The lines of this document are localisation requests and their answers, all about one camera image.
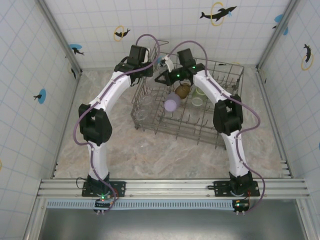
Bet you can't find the black dolphin yellow ring sticker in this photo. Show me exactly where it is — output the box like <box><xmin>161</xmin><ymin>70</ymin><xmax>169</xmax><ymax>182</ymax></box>
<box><xmin>199</xmin><ymin>1</ymin><xmax>238</xmax><ymax>27</ymax></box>

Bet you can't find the black controller board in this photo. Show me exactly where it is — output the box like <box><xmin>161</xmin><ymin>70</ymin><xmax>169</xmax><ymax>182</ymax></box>
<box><xmin>231</xmin><ymin>198</ymin><xmax>251</xmax><ymax>216</ymax></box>
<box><xmin>93</xmin><ymin>192</ymin><xmax>118</xmax><ymax>216</ymax></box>

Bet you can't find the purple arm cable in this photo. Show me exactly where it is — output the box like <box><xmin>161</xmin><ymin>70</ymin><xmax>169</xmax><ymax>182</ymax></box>
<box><xmin>167</xmin><ymin>40</ymin><xmax>266</xmax><ymax>215</ymax></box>
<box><xmin>73</xmin><ymin>34</ymin><xmax>161</xmax><ymax>213</ymax></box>

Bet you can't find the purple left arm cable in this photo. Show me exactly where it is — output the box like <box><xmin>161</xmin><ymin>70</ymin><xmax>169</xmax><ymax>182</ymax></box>
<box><xmin>73</xmin><ymin>34</ymin><xmax>161</xmax><ymax>213</ymax></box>

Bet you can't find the white slotted cable duct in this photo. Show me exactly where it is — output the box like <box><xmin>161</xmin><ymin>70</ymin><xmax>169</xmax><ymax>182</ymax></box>
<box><xmin>46</xmin><ymin>199</ymin><xmax>251</xmax><ymax>210</ymax></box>

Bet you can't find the translucent green glass cup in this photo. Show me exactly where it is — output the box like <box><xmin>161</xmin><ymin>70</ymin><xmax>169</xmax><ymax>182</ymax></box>
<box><xmin>191</xmin><ymin>87</ymin><xmax>205</xmax><ymax>107</ymax></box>

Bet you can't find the blue circle black ray sticker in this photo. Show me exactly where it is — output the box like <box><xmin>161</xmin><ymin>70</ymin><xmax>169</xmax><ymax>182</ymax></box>
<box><xmin>271</xmin><ymin>14</ymin><xmax>290</xmax><ymax>36</ymax></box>

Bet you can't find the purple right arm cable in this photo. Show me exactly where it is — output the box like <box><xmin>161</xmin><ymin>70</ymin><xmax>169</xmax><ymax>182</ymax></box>
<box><xmin>167</xmin><ymin>40</ymin><xmax>266</xmax><ymax>215</ymax></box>

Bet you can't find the aluminium side rail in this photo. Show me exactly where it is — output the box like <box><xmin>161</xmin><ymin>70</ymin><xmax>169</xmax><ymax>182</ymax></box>
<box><xmin>256</xmin><ymin>67</ymin><xmax>294</xmax><ymax>179</ymax></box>
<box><xmin>50</xmin><ymin>71</ymin><xmax>84</xmax><ymax>179</ymax></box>

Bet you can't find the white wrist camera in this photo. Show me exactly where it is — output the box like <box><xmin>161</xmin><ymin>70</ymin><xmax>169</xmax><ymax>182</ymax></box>
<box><xmin>161</xmin><ymin>56</ymin><xmax>174</xmax><ymax>73</ymax></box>
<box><xmin>143</xmin><ymin>47</ymin><xmax>153</xmax><ymax>64</ymax></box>

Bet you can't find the black shark blue circle sticker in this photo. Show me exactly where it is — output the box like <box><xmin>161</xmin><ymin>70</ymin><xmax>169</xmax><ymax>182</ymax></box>
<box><xmin>69</xmin><ymin>43</ymin><xmax>86</xmax><ymax>57</ymax></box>

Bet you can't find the long aluminium base rail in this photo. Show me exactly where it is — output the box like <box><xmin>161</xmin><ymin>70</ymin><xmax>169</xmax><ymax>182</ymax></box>
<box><xmin>36</xmin><ymin>177</ymin><xmax>311</xmax><ymax>200</ymax></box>

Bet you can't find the black seal yellow ring sticker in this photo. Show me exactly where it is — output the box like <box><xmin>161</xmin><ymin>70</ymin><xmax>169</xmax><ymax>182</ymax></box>
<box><xmin>67</xmin><ymin>61</ymin><xmax>77</xmax><ymax>80</ymax></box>

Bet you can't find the black seahorse yellow ring sticker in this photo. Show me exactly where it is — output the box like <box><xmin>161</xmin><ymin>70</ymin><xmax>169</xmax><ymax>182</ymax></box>
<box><xmin>300</xmin><ymin>43</ymin><xmax>315</xmax><ymax>72</ymax></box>

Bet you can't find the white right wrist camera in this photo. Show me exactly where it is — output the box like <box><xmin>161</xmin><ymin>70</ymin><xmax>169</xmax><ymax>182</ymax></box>
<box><xmin>161</xmin><ymin>56</ymin><xmax>174</xmax><ymax>73</ymax></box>

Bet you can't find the grey wire dish rack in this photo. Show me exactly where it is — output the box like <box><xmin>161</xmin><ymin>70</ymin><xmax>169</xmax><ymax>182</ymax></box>
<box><xmin>131</xmin><ymin>38</ymin><xmax>246</xmax><ymax>151</ymax></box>

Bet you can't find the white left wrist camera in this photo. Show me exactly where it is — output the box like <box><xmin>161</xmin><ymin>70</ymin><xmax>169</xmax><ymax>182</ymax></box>
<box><xmin>143</xmin><ymin>47</ymin><xmax>153</xmax><ymax>64</ymax></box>

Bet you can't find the amber textured plastic cup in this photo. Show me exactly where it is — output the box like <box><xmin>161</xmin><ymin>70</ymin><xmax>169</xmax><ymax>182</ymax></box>
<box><xmin>174</xmin><ymin>83</ymin><xmax>192</xmax><ymax>100</ymax></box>

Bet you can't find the small fish blue oval sticker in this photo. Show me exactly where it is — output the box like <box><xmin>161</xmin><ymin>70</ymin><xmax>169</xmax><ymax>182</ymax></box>
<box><xmin>33</xmin><ymin>88</ymin><xmax>47</xmax><ymax>105</ymax></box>

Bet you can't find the aluminium frame leg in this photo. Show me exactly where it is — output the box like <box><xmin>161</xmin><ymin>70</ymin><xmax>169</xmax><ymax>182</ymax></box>
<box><xmin>297</xmin><ymin>199</ymin><xmax>313</xmax><ymax>240</ymax></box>
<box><xmin>23</xmin><ymin>198</ymin><xmax>48</xmax><ymax>240</ymax></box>

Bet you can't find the lavender plastic cup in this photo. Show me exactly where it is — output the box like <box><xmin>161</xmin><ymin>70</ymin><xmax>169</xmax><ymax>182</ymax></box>
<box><xmin>163</xmin><ymin>94</ymin><xmax>183</xmax><ymax>113</ymax></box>

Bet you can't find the aluminium corner post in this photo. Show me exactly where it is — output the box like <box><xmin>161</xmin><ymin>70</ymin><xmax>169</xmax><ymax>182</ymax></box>
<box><xmin>36</xmin><ymin>0</ymin><xmax>83</xmax><ymax>77</ymax></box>
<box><xmin>255</xmin><ymin>0</ymin><xmax>301</xmax><ymax>72</ymax></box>

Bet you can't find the black fish yellow ring sticker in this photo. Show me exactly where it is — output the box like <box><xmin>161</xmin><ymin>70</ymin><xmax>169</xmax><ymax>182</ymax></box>
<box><xmin>113</xmin><ymin>24</ymin><xmax>132</xmax><ymax>42</ymax></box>

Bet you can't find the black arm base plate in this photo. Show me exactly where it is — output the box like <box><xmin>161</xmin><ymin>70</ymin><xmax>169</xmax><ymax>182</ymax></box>
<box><xmin>213</xmin><ymin>179</ymin><xmax>261</xmax><ymax>199</ymax></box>
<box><xmin>81</xmin><ymin>180</ymin><xmax>127</xmax><ymax>199</ymax></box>

